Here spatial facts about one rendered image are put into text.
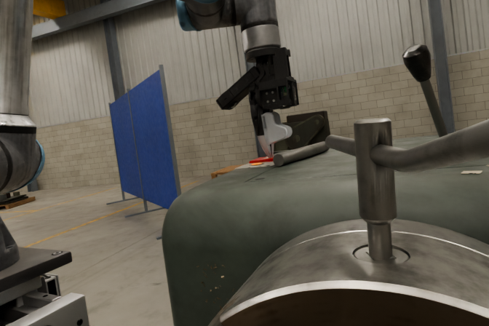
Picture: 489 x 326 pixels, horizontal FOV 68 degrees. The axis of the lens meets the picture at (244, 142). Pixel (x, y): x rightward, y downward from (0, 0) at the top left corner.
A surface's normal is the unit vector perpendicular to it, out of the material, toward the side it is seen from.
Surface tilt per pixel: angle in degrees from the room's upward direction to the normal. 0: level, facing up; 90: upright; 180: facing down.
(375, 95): 90
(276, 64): 90
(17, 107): 100
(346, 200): 42
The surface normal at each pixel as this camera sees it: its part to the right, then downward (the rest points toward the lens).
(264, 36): 0.10, 0.02
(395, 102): -0.36, 0.08
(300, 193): -0.30, -0.83
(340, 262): -0.21, -0.98
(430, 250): 0.08, -0.99
